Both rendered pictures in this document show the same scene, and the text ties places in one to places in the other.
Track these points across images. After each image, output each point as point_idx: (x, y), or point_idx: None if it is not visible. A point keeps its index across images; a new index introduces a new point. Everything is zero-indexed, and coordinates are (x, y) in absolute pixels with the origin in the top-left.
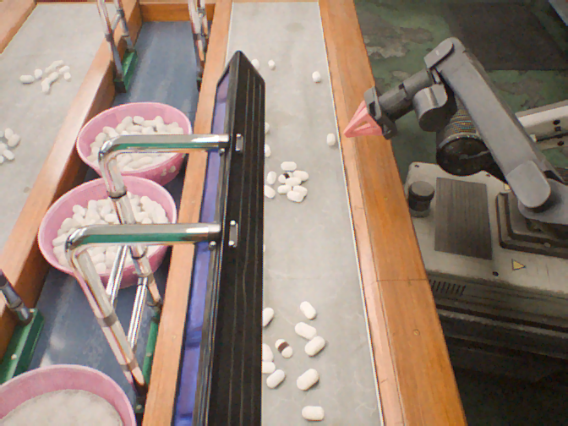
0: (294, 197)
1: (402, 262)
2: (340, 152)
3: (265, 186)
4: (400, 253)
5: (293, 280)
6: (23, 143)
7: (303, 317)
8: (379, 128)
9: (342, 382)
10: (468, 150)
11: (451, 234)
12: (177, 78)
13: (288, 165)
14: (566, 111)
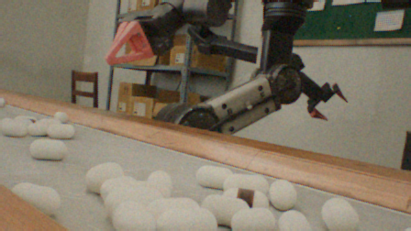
0: (62, 128)
1: (261, 144)
2: (79, 125)
3: (9, 121)
4: (249, 141)
5: (146, 172)
6: None
7: (214, 191)
8: (149, 45)
9: (372, 221)
10: (202, 124)
11: None
12: None
13: (27, 117)
14: (263, 79)
